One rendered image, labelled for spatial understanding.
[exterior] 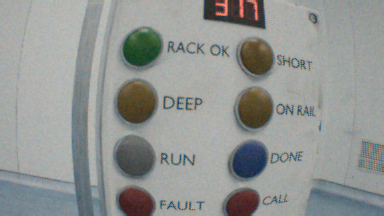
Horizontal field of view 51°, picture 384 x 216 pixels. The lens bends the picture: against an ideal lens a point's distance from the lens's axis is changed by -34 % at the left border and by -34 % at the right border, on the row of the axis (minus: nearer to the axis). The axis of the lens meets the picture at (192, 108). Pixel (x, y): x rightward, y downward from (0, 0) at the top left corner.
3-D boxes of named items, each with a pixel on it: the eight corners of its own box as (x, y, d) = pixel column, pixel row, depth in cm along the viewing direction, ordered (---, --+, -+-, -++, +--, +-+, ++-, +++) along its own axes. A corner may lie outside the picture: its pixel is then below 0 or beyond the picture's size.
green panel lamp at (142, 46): (160, 67, 37) (165, 27, 37) (120, 66, 36) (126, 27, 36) (158, 67, 38) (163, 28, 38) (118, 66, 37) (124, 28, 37)
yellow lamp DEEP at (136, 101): (156, 126, 37) (159, 80, 37) (116, 123, 36) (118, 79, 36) (154, 124, 38) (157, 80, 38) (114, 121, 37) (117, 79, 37)
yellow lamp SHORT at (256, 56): (275, 78, 39) (274, 41, 39) (241, 73, 38) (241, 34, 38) (272, 77, 40) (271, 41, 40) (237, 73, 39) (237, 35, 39)
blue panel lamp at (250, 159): (265, 178, 39) (271, 141, 39) (231, 180, 39) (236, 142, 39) (262, 176, 40) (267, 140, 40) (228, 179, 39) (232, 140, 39)
